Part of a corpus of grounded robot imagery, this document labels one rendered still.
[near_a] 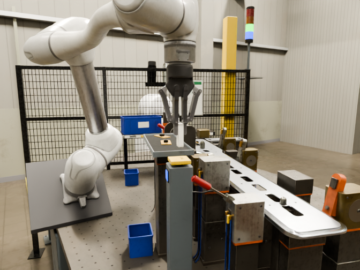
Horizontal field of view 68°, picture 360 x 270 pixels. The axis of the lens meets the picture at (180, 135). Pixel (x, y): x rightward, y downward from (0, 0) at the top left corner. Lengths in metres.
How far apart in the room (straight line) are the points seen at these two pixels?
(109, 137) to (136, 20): 0.92
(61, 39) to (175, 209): 0.67
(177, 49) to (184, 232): 0.53
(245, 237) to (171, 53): 0.54
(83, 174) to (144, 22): 0.90
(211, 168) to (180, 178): 0.22
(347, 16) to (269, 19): 1.66
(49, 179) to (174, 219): 0.94
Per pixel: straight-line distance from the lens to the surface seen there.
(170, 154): 0.88
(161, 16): 0.63
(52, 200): 1.55
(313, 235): 0.81
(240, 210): 0.77
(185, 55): 0.75
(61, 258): 1.56
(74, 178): 1.38
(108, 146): 1.46
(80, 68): 1.26
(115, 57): 4.98
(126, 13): 0.61
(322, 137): 7.13
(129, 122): 2.07
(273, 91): 7.43
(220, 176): 1.00
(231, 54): 2.52
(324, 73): 7.10
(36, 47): 1.10
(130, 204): 1.64
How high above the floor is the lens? 1.36
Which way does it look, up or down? 9 degrees down
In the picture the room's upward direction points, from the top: straight up
